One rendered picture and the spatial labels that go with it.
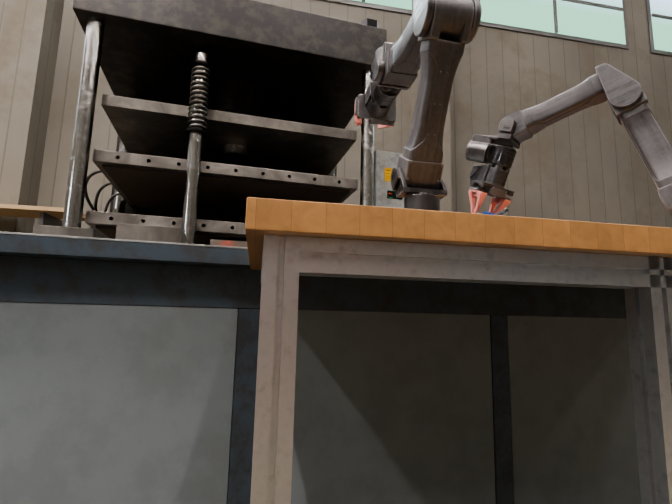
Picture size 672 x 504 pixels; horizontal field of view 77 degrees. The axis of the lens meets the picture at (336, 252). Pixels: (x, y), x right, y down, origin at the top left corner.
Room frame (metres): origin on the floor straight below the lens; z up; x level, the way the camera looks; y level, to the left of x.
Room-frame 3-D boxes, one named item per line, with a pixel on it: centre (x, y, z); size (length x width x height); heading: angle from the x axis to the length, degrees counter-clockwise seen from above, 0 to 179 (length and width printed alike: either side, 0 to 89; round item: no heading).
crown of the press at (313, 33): (2.03, 0.52, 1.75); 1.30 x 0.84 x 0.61; 105
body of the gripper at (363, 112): (1.00, -0.10, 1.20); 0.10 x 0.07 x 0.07; 100
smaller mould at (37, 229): (1.08, 0.69, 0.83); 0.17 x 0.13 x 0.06; 15
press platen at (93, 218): (2.08, 0.53, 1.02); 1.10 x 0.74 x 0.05; 105
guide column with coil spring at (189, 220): (1.66, 0.60, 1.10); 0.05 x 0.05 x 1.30
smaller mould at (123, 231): (1.11, 0.49, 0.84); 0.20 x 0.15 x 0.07; 15
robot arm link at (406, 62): (0.74, -0.15, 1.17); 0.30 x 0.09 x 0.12; 10
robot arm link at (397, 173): (0.74, -0.15, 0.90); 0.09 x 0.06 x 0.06; 100
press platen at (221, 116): (2.09, 0.54, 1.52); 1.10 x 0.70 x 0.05; 105
